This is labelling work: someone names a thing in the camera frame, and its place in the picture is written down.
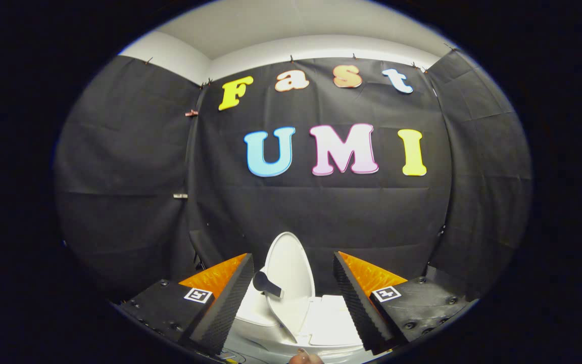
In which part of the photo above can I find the white toilet body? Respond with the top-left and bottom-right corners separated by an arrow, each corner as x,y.
228,267 -> 375,362

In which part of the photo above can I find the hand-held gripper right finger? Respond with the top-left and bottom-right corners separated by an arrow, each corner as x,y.
332,251 -> 475,354

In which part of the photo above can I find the black backdrop cloth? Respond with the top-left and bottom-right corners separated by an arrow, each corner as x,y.
53,48 -> 533,304

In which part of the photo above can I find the grey lid handle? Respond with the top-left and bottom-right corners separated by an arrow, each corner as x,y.
252,271 -> 285,299

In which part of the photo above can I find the white toilet lid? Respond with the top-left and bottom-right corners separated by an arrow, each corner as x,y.
262,232 -> 318,345

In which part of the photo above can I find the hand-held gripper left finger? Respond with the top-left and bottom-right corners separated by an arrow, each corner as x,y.
118,252 -> 255,355

